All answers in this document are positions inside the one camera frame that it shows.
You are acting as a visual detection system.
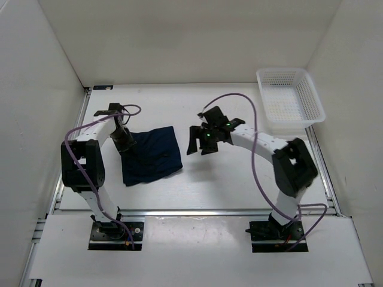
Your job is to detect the purple cable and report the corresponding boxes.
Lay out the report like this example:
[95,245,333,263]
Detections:
[64,103,141,251]
[202,93,327,251]

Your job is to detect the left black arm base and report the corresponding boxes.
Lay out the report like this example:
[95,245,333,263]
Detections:
[88,215,144,251]

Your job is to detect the white plastic mesh basket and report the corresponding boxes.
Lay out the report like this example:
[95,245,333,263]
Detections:
[256,68,326,136]

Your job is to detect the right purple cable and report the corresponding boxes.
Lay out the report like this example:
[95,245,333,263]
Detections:
[202,93,327,251]

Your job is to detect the navy blue shorts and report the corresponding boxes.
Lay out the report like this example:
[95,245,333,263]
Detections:
[120,126,183,187]

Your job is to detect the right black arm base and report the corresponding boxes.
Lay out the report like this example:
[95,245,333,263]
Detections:
[245,215,309,254]

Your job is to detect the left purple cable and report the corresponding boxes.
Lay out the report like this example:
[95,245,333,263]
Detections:
[64,103,141,251]

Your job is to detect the small dark label sticker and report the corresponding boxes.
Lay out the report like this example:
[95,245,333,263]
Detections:
[93,85,114,90]

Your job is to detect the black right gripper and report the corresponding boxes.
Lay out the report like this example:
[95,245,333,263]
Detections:
[187,126,219,155]

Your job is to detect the front aluminium rail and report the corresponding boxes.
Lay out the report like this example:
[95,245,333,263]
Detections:
[121,209,271,217]

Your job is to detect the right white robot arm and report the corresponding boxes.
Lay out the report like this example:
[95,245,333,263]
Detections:
[187,106,318,239]

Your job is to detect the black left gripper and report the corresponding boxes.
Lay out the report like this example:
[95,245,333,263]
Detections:
[110,127,138,158]

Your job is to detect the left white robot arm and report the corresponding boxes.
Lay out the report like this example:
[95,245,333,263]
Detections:
[61,103,141,239]

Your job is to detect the right aluminium frame rail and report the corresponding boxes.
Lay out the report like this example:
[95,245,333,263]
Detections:
[305,127,375,286]

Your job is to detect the left aluminium frame rail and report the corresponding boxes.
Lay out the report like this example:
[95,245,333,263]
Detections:
[17,86,92,287]

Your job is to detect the aluminium frame rail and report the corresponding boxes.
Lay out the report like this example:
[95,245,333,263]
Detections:
[17,86,92,287]
[305,127,375,286]

